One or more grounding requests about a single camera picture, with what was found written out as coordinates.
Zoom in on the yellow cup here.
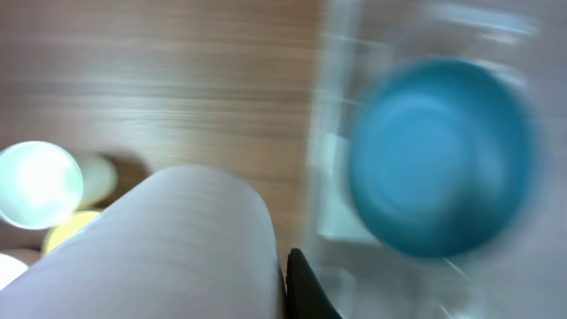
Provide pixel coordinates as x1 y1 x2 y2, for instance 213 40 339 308
42 210 101 255

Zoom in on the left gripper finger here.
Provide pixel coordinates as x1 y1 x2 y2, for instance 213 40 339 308
285 248 341 319

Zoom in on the pink cup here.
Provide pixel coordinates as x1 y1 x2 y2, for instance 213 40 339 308
1 165 284 318

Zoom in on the pale green cup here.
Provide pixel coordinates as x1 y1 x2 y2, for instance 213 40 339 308
0 140 119 231

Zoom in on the pink small bowl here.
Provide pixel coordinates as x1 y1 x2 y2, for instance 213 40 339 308
0 249 42 290

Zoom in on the clear plastic storage container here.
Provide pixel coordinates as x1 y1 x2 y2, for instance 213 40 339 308
301 1 566 318

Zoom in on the dark blue bowl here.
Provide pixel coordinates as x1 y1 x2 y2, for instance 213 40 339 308
346 58 535 259

